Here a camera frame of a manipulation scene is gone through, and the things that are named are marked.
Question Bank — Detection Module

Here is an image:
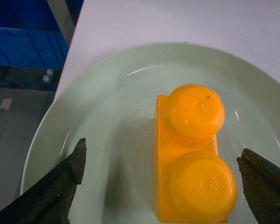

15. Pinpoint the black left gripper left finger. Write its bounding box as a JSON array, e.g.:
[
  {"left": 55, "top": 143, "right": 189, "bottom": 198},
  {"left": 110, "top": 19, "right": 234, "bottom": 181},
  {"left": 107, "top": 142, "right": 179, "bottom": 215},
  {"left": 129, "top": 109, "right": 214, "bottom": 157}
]
[{"left": 0, "top": 138, "right": 87, "bottom": 224}]

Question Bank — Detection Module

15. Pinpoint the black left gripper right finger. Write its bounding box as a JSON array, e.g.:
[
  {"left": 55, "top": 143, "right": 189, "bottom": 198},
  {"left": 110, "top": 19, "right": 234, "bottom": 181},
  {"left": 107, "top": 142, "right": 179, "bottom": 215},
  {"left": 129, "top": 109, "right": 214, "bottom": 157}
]
[{"left": 237, "top": 148, "right": 280, "bottom": 224}]

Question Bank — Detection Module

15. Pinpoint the yellow toy block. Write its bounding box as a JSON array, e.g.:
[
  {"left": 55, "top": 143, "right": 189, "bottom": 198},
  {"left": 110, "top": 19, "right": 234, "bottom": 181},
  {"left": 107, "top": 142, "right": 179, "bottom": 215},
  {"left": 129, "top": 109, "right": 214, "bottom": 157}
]
[{"left": 153, "top": 84, "right": 237, "bottom": 224}]

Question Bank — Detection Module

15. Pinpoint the green plate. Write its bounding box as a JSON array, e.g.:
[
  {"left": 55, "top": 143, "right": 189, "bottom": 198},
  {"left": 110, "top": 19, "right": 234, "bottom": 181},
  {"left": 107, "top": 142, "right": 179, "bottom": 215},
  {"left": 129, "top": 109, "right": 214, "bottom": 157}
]
[{"left": 21, "top": 43, "right": 280, "bottom": 224}]

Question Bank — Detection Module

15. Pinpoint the blue bin lower left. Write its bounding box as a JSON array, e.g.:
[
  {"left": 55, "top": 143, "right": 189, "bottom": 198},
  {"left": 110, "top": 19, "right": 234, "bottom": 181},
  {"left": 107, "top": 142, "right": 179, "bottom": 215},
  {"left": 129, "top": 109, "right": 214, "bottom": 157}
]
[{"left": 0, "top": 27, "right": 69, "bottom": 70}]

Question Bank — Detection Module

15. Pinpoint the steel shelving rack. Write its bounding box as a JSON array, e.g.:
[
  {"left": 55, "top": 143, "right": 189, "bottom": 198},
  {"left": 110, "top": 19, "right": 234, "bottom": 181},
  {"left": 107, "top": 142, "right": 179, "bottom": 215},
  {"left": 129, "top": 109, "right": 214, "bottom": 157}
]
[{"left": 47, "top": 0, "right": 84, "bottom": 47}]

